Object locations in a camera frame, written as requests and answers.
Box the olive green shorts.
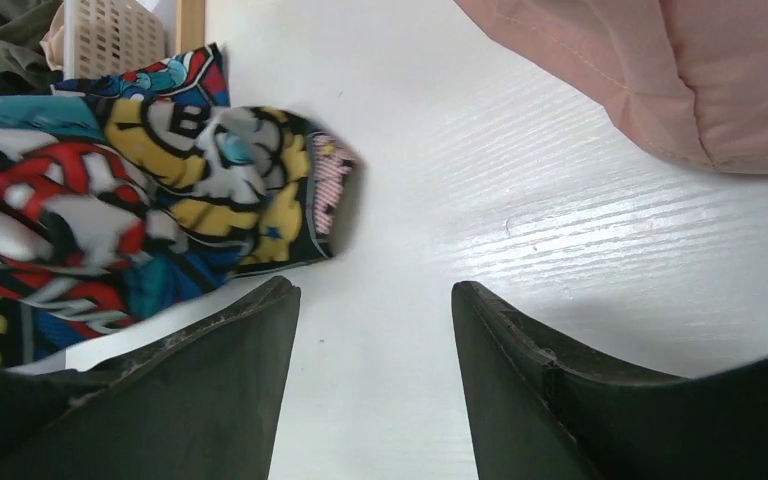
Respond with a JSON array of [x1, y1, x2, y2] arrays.
[[0, 1, 63, 95]]

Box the wooden clothes rack frame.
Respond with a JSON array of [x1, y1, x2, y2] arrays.
[[174, 0, 206, 53]]

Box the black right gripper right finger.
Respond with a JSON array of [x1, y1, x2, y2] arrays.
[[451, 281, 768, 479]]

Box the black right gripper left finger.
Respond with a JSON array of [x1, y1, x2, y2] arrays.
[[0, 276, 301, 479]]

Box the beige shorts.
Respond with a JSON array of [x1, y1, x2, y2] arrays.
[[40, 4, 66, 71]]

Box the comic print shorts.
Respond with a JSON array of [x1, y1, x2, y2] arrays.
[[0, 44, 358, 368]]

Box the dusty pink shorts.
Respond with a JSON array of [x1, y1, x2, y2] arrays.
[[460, 1, 768, 175]]

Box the white perforated plastic basket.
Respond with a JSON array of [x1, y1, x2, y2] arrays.
[[62, 0, 166, 79]]

